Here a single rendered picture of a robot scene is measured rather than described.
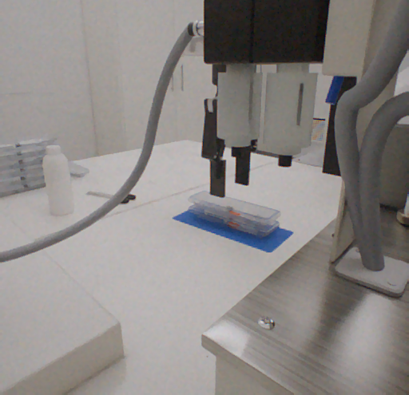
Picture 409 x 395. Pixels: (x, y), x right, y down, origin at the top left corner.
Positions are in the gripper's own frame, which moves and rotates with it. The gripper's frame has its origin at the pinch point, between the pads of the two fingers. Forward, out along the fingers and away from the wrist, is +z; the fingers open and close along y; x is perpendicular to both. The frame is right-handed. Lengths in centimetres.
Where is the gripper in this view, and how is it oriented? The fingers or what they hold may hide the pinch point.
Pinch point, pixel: (230, 175)
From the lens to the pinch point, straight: 62.3
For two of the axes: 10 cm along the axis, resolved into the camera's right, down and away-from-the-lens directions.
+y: 6.2, -2.6, 7.4
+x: -7.8, -2.1, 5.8
